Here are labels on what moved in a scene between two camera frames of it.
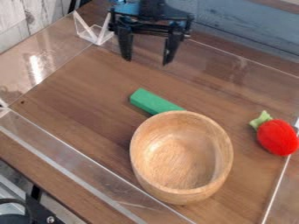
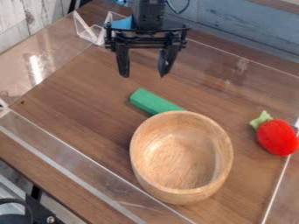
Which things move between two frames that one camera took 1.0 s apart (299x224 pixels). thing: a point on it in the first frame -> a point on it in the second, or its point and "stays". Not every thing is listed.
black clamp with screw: [39, 213] stays
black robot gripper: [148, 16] -> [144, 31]
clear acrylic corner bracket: [94, 33] stays
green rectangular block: [152, 102] stays
